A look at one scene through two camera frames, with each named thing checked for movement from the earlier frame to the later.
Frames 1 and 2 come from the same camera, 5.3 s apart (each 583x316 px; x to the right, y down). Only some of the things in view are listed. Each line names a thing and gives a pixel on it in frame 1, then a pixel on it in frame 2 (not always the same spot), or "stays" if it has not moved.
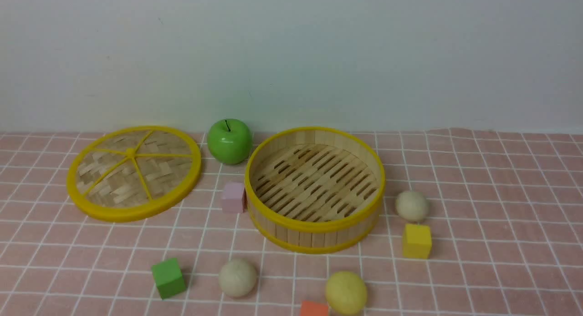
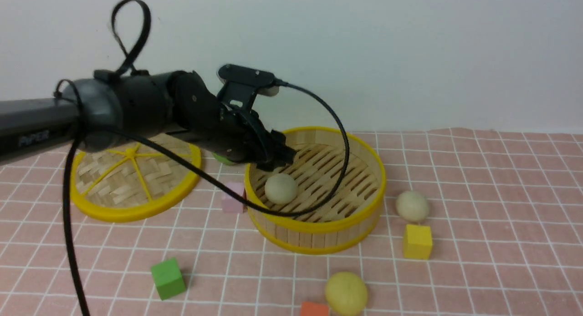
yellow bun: [346, 293] stays
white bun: [412, 206] stays
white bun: [237, 277] -> [280, 188]
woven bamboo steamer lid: [132, 173] stays
